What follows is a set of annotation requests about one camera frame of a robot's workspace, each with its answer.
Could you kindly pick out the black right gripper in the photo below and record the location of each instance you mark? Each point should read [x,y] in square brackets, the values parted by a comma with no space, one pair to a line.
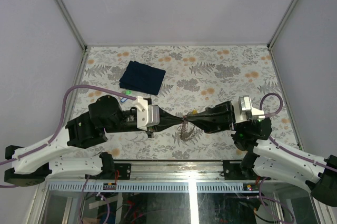
[219,118]

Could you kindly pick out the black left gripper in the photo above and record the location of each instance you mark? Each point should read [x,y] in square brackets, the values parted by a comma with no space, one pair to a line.
[167,120]

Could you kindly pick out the metal keyring with yellow grip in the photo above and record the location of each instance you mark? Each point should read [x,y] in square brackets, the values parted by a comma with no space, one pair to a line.
[185,134]

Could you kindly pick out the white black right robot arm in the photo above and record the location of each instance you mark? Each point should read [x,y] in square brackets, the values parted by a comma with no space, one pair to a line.
[266,157]

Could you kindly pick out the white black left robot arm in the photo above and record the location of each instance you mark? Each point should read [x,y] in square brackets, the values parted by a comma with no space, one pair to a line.
[46,159]

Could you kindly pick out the key with green tag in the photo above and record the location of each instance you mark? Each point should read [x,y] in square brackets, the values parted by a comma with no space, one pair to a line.
[127,92]

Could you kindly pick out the floral patterned table mat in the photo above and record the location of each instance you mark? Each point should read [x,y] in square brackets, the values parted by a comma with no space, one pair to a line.
[197,77]

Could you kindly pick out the dark navy folded cloth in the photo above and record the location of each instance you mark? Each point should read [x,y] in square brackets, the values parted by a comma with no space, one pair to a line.
[142,78]

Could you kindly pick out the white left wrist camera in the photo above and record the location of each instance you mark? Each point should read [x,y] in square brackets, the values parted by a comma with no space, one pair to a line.
[141,104]

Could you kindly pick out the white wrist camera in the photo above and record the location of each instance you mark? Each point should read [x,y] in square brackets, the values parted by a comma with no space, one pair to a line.
[244,111]
[141,104]

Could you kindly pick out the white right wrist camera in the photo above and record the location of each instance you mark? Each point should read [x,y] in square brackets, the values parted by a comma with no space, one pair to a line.
[244,111]

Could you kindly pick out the aluminium front rail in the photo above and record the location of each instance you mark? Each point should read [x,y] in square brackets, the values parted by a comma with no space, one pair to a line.
[148,171]

